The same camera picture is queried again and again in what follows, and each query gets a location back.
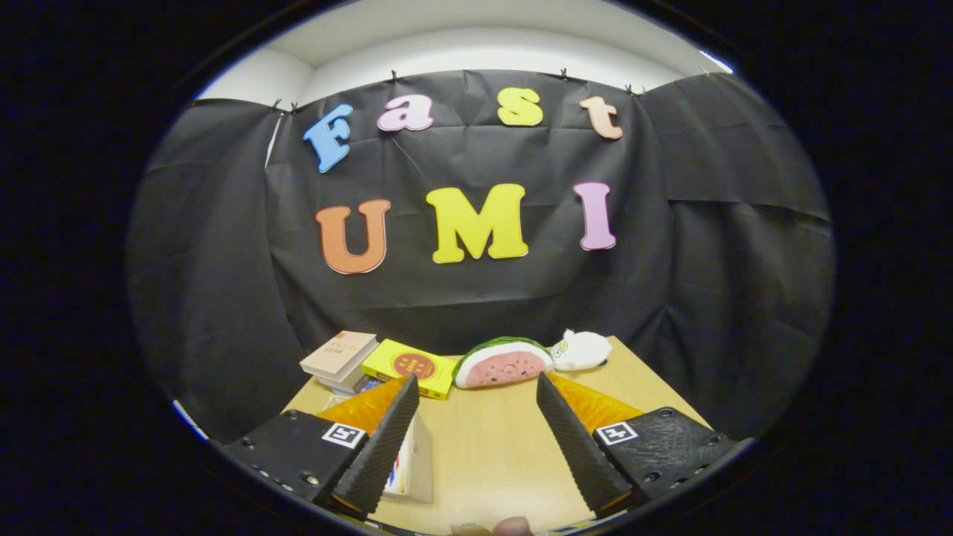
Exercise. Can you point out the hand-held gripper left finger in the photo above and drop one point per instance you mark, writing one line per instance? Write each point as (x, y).
(380, 454)

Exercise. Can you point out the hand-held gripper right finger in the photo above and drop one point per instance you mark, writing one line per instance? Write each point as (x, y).
(577, 454)

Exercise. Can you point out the beige fabric storage box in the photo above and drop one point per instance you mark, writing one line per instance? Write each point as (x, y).
(423, 469)

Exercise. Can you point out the dark blue book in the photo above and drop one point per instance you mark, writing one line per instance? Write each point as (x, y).
(370, 385)

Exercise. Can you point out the grey book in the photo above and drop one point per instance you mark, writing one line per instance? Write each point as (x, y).
(339, 383)

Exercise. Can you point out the yellow book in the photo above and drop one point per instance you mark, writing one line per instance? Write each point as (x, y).
(439, 380)

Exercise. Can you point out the white plush toy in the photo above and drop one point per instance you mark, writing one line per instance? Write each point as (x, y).
(584, 350)

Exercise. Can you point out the watermelon slice plush toy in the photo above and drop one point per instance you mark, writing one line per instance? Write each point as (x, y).
(502, 368)

